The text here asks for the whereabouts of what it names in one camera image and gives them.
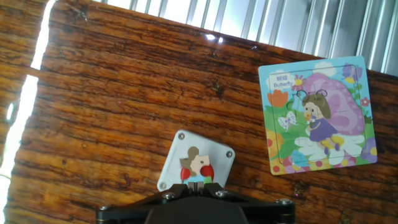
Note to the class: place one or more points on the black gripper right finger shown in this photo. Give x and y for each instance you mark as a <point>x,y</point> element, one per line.
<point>270,213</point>

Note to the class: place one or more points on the colourful butterfly puzzle board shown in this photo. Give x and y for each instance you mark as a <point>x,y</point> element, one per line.
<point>317,118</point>

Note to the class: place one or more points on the girl head puzzle piece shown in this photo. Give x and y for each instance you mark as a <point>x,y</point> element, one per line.
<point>197,165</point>

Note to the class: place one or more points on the white box with red button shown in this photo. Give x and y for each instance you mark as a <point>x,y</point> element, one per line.
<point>174,155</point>

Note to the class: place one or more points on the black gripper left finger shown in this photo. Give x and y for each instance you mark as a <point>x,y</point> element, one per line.
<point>124,213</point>

